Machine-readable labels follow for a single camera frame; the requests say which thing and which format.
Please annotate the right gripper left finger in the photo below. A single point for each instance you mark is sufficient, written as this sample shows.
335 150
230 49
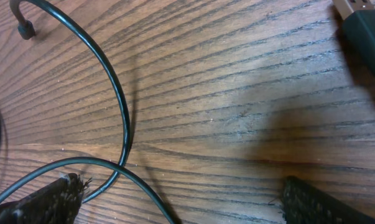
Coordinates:
56 203

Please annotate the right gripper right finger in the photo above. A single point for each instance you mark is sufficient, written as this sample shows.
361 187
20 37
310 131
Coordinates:
302 203

